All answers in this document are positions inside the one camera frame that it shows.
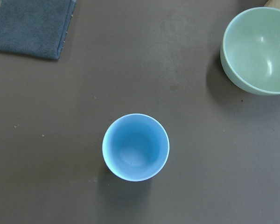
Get grey folded cloth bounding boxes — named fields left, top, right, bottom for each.
left=0, top=0, right=76, bottom=60

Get green bowl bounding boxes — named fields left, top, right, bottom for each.
left=220, top=7, right=280, bottom=95

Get wooden mug tree stand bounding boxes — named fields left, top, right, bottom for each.
left=264, top=0, right=280, bottom=9

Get blue cup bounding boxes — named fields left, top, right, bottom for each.
left=102, top=113, right=170, bottom=182

